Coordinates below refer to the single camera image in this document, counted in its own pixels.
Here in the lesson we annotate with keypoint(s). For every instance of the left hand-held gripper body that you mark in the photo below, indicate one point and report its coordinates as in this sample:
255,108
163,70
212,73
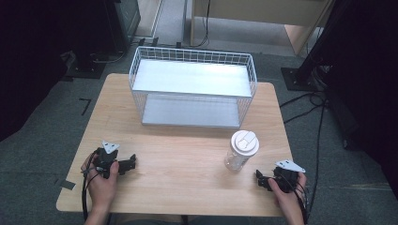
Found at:
105,157

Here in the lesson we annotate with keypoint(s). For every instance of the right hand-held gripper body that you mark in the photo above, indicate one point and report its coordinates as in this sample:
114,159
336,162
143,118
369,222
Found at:
286,176

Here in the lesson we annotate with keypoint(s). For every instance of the person's right hand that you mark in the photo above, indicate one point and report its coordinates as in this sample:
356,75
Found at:
286,200

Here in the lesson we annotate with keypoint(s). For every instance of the person's left hand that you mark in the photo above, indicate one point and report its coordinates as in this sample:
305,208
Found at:
101,186

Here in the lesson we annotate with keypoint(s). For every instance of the clear cup with white lid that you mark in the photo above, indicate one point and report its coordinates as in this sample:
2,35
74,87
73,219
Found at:
241,150

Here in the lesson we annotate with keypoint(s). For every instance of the black floor stand base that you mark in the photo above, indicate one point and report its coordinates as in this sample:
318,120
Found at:
86,67

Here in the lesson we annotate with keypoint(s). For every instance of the dark curtain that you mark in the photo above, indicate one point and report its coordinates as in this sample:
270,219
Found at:
366,78
34,62

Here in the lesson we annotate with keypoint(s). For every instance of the black computer cabinet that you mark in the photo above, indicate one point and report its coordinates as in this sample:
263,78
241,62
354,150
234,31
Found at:
123,22

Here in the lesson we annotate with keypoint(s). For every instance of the light wooden desk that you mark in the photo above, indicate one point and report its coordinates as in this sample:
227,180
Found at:
259,9

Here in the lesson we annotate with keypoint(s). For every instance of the black stand base plate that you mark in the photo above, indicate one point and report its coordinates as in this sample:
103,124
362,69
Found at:
297,79

